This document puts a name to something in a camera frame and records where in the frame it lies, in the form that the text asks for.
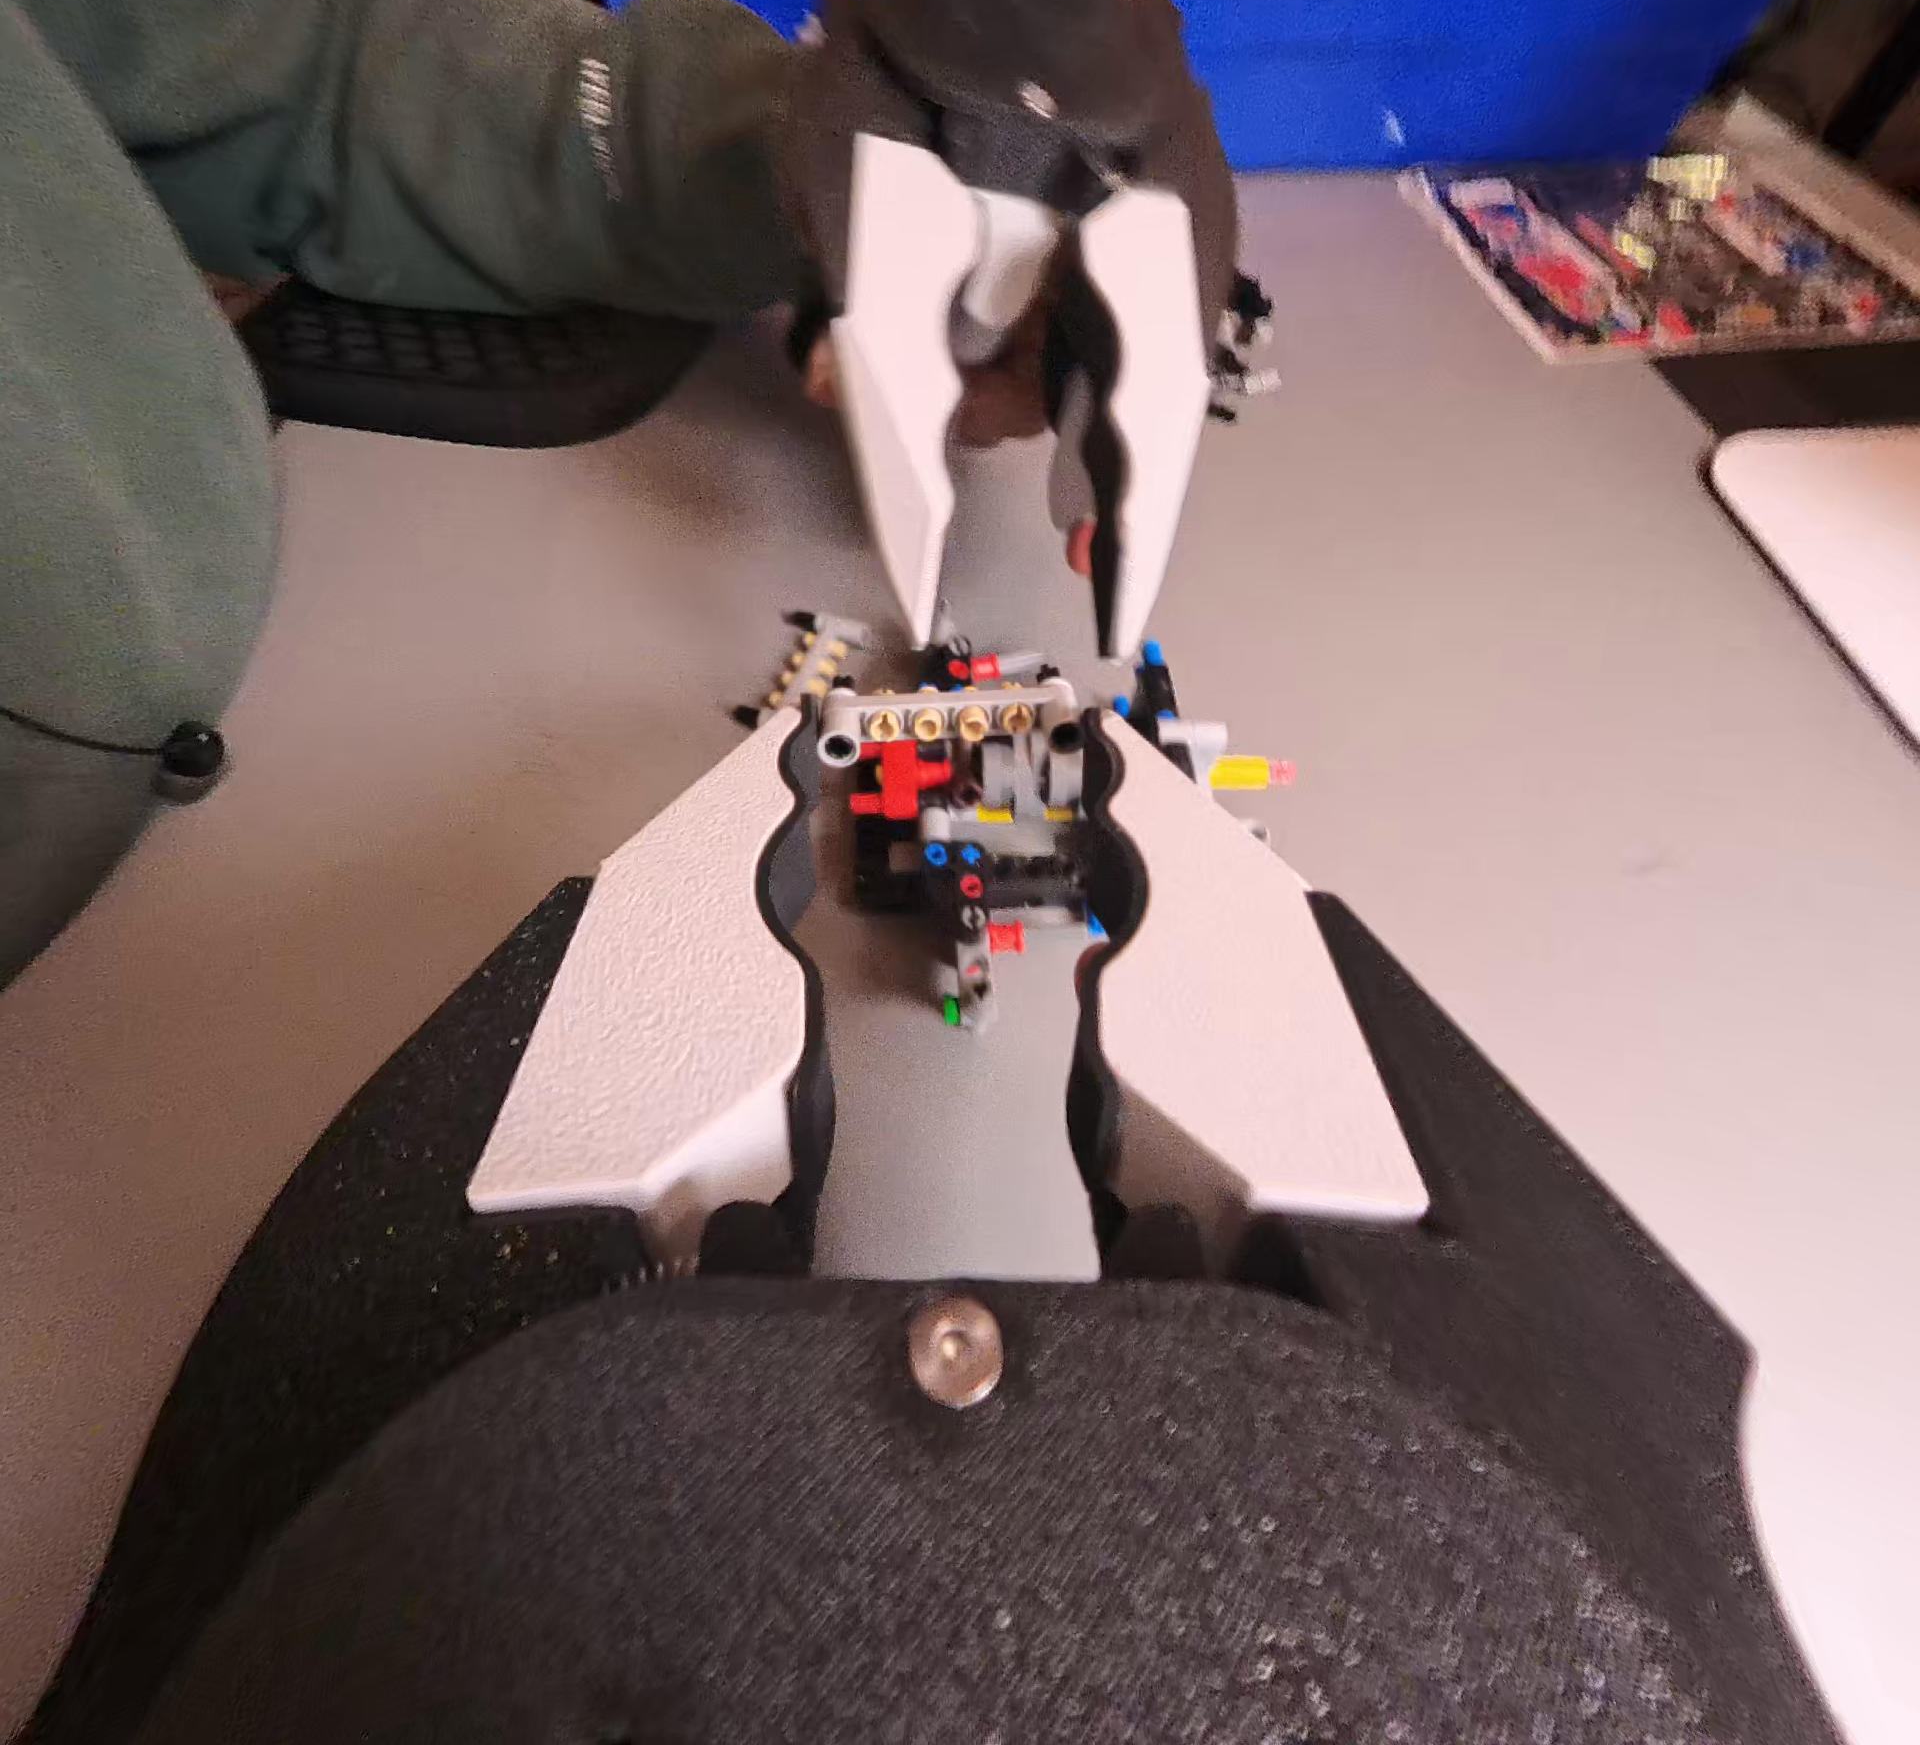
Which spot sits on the grey lego beam frame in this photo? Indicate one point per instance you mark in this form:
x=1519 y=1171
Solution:
x=953 y=721
x=809 y=658

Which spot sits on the person's left hand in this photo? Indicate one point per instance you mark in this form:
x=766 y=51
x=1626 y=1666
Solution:
x=999 y=403

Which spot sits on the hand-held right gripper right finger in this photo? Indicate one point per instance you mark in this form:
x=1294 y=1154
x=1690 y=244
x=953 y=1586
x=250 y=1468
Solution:
x=1245 y=1026

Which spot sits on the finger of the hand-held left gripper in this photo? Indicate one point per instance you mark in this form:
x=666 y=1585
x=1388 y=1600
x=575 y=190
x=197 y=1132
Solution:
x=1162 y=352
x=893 y=352

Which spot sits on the loose black lego pieces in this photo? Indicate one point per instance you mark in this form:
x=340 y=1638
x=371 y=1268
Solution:
x=1245 y=336

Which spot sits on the black chair armrest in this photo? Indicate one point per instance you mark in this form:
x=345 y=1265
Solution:
x=452 y=366

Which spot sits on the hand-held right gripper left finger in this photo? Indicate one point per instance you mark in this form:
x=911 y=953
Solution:
x=659 y=1026

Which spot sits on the printed sticker sheet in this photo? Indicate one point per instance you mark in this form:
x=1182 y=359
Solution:
x=1650 y=260

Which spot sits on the lego car chassis assembly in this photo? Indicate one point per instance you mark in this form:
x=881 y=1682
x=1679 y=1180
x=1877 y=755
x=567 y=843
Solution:
x=901 y=787

